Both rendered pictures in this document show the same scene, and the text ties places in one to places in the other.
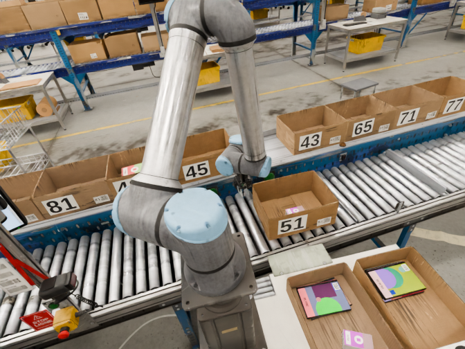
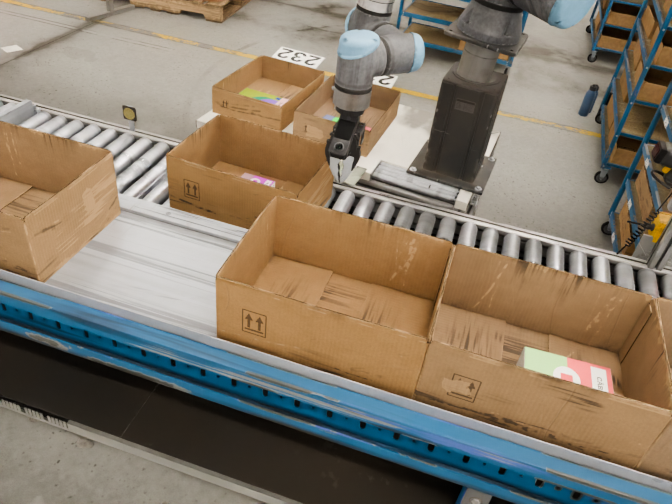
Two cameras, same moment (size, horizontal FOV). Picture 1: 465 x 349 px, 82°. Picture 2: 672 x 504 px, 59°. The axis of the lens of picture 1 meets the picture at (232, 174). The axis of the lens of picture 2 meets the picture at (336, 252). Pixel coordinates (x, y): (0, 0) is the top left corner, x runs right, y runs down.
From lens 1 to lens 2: 2.37 m
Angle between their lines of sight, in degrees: 100
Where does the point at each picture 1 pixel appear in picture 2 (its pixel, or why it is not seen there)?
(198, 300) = not seen: hidden behind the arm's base
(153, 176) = not seen: outside the picture
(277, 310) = (391, 153)
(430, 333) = (284, 90)
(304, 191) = (185, 207)
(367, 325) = (324, 111)
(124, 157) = (609, 414)
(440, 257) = not seen: hidden behind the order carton
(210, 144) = (274, 334)
